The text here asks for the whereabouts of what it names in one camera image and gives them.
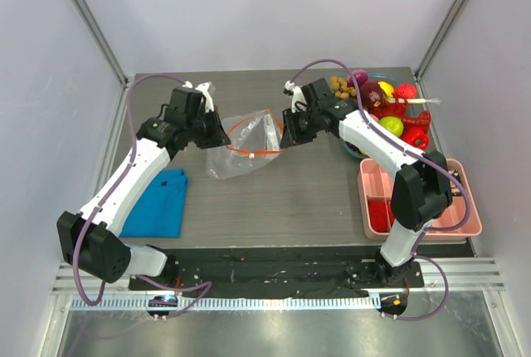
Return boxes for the clear orange zip bag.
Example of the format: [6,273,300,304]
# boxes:
[206,109,284,180]

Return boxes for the dark red toy fruit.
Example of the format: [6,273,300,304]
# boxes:
[360,80,385,115]

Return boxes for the green toy apple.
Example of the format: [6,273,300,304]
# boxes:
[379,116,404,138]

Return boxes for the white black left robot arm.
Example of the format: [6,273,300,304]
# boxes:
[57,82,230,290]

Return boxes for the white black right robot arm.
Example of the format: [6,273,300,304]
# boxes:
[280,79,452,286]

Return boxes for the brown longan bunch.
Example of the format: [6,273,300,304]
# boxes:
[329,76,357,100]

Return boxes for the purple toy onion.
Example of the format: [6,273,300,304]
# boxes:
[346,69,368,88]

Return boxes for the yellow red toy fruit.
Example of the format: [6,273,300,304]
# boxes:
[378,81,395,99]

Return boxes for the pink compartment tray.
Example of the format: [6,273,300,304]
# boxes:
[358,159,482,243]

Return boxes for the teal fruit basket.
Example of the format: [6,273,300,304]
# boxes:
[343,70,407,160]

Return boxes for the blue folded t-shirt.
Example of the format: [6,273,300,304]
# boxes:
[119,169,188,238]

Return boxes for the red toy bell pepper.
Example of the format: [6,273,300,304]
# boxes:
[401,126,430,150]

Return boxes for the red toy lobster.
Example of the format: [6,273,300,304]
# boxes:
[369,101,431,133]

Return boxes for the red toy meat piece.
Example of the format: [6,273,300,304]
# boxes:
[368,199,394,233]

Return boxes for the flowered sushi roll right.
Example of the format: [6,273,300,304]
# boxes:
[449,169,462,197]

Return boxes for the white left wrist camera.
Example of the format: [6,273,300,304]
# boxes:
[183,81,215,113]

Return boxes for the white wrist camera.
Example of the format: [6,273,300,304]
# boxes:
[183,81,215,113]
[284,81,308,113]

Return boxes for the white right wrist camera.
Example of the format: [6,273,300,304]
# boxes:
[284,81,308,113]

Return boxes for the white perforated cable duct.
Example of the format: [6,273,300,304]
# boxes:
[70,294,381,311]

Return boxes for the aluminium frame rail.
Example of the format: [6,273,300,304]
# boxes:
[51,257,505,297]

